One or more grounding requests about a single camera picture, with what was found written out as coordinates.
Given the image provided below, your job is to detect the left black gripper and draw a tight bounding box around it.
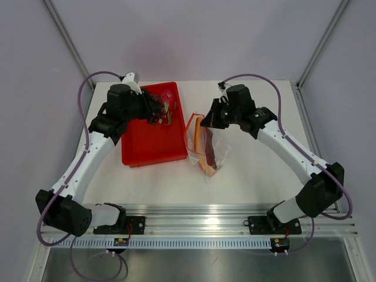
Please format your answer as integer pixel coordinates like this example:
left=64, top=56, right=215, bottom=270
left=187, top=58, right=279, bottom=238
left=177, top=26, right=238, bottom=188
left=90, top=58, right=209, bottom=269
left=123, top=88, right=162, bottom=123

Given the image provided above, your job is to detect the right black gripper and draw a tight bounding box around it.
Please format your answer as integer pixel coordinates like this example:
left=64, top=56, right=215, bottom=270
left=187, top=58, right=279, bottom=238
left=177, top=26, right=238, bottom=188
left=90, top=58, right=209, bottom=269
left=201, top=99, right=241, bottom=130

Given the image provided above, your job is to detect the dark red grape bunch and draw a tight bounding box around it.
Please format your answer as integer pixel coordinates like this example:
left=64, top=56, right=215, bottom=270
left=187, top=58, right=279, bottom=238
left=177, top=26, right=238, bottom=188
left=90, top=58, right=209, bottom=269
left=146, top=94, right=167, bottom=126

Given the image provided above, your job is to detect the clear orange zip top bag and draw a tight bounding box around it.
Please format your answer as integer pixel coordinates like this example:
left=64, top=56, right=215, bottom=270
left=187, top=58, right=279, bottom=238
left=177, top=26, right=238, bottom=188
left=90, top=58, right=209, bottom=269
left=183, top=113, right=232, bottom=177

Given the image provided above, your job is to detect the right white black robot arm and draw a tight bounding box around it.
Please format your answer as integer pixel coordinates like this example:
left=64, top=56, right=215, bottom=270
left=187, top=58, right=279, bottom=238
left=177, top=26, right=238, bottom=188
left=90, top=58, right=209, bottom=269
left=201, top=83, right=344, bottom=233

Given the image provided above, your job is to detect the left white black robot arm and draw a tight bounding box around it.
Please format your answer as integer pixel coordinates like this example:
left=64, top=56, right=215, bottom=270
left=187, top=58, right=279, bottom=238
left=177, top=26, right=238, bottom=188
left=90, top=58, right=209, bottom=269
left=36, top=84, right=165, bottom=237

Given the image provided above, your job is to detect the pink dragon fruit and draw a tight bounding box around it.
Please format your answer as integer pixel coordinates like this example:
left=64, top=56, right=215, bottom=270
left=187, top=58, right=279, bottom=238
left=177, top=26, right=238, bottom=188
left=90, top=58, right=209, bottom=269
left=159, top=89, right=177, bottom=126

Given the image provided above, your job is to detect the red plastic tray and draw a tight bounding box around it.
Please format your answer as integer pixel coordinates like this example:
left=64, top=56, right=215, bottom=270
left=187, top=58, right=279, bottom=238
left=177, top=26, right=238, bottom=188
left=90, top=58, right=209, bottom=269
left=121, top=82, right=187, bottom=168

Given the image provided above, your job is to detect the left small circuit board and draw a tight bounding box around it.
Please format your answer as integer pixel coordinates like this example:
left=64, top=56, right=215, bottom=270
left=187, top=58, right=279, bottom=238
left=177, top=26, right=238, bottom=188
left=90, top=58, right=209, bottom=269
left=113, top=238, right=129, bottom=246

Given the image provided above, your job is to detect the small circuit board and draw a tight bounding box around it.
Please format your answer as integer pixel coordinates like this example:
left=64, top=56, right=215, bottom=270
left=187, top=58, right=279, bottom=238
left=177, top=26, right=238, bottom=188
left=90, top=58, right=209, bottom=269
left=271, top=238, right=290, bottom=249
left=113, top=238, right=129, bottom=246

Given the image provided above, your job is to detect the right small circuit board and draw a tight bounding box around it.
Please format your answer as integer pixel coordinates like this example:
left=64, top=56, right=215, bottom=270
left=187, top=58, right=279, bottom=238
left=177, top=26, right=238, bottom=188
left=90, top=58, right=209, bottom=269
left=271, top=238, right=290, bottom=249

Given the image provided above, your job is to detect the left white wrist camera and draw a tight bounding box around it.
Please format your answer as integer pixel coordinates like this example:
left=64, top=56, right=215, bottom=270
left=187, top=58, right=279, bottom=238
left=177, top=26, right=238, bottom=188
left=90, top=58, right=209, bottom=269
left=121, top=72, right=142, bottom=94

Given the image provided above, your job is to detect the aluminium mounting rail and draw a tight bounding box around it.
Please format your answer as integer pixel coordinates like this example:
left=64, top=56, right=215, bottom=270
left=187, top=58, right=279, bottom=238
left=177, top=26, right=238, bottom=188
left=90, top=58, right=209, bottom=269
left=120, top=204, right=358, bottom=237

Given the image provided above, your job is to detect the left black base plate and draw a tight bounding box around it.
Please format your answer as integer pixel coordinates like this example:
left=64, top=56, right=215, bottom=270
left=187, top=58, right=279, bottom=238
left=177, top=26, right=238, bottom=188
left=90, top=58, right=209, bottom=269
left=93, top=216, right=146, bottom=235

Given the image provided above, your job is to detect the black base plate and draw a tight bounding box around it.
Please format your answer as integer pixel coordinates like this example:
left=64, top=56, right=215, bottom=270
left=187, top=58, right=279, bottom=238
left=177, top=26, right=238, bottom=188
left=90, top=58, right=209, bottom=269
left=243, top=216, right=302, bottom=235
left=93, top=216, right=146, bottom=235

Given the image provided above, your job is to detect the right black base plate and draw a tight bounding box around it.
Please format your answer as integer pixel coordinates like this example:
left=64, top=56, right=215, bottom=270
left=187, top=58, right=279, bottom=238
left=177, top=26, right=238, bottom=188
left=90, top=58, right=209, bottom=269
left=243, top=216, right=302, bottom=235

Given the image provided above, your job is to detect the left aluminium corner post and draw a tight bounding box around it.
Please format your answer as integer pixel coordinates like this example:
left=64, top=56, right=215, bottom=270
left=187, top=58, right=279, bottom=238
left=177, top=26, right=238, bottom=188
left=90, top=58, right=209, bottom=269
left=41, top=0, right=89, bottom=78

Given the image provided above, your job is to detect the aluminium corner post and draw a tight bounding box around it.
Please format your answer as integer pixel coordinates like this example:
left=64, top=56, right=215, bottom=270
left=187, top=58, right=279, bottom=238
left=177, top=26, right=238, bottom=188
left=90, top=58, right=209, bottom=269
left=296, top=0, right=352, bottom=89
left=41, top=0, right=89, bottom=78

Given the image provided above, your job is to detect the white slotted cable duct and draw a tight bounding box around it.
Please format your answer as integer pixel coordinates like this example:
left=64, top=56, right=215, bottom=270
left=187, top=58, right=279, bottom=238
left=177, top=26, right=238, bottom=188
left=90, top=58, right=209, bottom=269
left=55, top=237, right=271, bottom=250

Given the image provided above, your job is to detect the right aluminium corner post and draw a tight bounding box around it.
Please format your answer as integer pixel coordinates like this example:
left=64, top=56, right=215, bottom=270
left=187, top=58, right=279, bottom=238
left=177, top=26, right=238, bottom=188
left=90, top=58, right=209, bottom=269
left=296, top=0, right=352, bottom=89

